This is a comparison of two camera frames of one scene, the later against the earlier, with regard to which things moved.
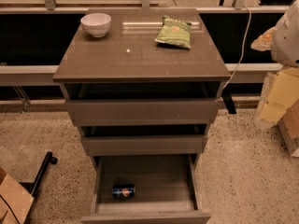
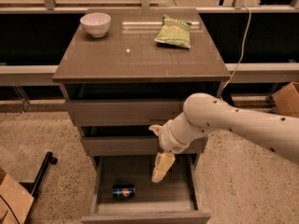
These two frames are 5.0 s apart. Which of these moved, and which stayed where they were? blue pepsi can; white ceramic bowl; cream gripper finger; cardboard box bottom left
Moved: cream gripper finger
Stayed: cardboard box bottom left; white ceramic bowl; blue pepsi can
